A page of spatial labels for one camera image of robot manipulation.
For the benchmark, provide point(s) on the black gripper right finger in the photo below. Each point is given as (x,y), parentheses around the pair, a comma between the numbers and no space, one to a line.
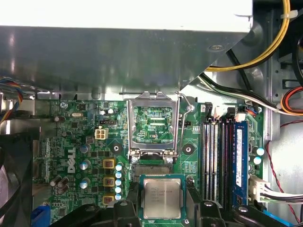
(196,215)

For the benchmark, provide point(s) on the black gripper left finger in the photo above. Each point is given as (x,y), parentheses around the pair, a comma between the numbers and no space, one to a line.
(125,215)

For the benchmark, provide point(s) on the CPU with silver top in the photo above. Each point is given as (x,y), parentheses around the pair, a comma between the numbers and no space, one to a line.
(163,196)

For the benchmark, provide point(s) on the CPU socket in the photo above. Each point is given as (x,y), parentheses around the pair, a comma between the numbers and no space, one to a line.
(154,169)

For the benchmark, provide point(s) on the RAM slot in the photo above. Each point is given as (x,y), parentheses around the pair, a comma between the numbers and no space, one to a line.
(206,153)
(214,153)
(226,153)

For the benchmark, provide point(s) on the metal socket cover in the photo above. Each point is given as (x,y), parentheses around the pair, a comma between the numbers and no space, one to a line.
(154,146)

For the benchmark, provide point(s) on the blue RAM stick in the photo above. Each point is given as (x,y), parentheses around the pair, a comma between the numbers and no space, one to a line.
(240,153)

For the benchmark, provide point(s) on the green motherboard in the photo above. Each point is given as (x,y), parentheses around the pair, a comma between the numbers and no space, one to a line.
(118,139)

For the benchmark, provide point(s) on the white four-pin power connector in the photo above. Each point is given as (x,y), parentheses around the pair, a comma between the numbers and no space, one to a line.
(101,134)

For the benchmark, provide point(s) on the blue VGA port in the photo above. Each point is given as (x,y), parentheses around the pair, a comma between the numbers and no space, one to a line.
(40,217)

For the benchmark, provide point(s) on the black PC case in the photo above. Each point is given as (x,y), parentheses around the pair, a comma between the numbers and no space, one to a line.
(288,146)

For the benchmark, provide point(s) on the black case fan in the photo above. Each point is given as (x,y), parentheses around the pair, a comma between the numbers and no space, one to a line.
(14,177)

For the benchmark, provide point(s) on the grey power supply unit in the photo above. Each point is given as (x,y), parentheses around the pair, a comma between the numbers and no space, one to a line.
(94,59)

